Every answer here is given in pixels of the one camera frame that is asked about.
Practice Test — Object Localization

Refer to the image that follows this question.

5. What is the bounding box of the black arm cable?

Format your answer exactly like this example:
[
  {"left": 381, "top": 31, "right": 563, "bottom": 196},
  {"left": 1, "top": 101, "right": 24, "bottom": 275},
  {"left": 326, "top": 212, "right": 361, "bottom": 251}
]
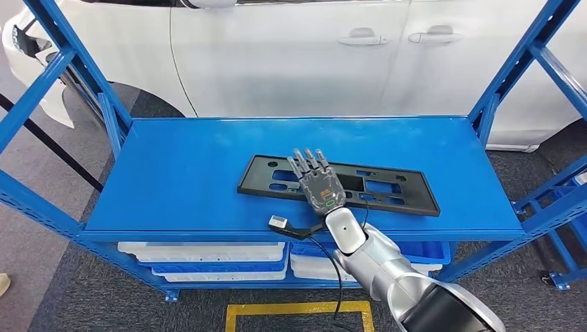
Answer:
[{"left": 306, "top": 234, "right": 356, "bottom": 332}]

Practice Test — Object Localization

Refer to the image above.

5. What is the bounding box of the white car door handle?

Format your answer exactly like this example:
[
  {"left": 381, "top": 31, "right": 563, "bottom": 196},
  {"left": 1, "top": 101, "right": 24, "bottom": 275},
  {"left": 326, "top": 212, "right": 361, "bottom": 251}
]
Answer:
[
  {"left": 338, "top": 27, "right": 390, "bottom": 46},
  {"left": 408, "top": 25, "right": 463, "bottom": 44}
]

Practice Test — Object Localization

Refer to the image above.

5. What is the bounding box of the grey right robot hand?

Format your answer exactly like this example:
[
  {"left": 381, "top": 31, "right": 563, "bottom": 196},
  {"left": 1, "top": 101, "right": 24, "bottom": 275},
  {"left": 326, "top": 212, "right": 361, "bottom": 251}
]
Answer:
[{"left": 287, "top": 147, "right": 347, "bottom": 218}]

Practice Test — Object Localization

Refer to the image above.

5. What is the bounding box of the black plastic frame part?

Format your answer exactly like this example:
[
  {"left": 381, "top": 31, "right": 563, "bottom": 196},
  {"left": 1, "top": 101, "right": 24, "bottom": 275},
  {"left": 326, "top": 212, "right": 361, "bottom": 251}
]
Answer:
[{"left": 237, "top": 154, "right": 441, "bottom": 218}]

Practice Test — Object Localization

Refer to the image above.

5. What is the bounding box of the blue wheeled bin rack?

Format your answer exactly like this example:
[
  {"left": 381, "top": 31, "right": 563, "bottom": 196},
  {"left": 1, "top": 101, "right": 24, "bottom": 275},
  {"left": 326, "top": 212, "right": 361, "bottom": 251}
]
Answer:
[{"left": 511, "top": 156, "right": 587, "bottom": 292}]

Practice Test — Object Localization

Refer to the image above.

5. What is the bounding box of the thick black hose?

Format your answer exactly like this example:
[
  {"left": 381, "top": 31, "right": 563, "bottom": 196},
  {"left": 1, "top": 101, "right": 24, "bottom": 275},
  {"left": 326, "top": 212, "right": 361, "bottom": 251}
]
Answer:
[{"left": 0, "top": 93, "right": 105, "bottom": 194}]

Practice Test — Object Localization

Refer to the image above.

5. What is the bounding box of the white car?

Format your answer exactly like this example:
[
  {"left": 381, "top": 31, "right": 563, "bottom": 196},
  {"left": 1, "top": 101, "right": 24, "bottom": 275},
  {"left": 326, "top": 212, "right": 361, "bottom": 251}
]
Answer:
[{"left": 2, "top": 0, "right": 587, "bottom": 153}]

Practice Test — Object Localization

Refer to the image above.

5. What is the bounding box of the blue plastic bin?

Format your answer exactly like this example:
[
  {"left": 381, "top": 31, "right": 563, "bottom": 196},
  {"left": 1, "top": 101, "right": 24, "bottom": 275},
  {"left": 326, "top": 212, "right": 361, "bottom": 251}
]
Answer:
[
  {"left": 146, "top": 259, "right": 287, "bottom": 275},
  {"left": 290, "top": 241, "right": 452, "bottom": 266}
]

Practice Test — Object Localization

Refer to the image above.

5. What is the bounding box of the white plastic bin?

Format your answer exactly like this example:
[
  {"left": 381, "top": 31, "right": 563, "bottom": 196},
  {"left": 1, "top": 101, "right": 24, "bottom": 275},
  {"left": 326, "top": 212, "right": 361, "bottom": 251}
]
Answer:
[
  {"left": 118, "top": 241, "right": 286, "bottom": 263},
  {"left": 290, "top": 253, "right": 444, "bottom": 276},
  {"left": 153, "top": 270, "right": 287, "bottom": 283},
  {"left": 292, "top": 269, "right": 363, "bottom": 282}
]

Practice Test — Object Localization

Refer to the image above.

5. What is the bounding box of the large blue shelf rack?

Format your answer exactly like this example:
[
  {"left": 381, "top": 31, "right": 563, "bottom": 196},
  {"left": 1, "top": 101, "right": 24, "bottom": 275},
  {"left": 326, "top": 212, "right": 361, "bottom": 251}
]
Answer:
[{"left": 0, "top": 0, "right": 587, "bottom": 304}]

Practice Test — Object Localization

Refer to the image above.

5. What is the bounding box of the black camera bracket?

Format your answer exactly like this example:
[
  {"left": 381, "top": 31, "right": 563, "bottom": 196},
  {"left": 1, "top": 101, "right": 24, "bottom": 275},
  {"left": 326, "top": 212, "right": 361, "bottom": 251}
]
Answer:
[{"left": 275, "top": 221, "right": 327, "bottom": 241}]

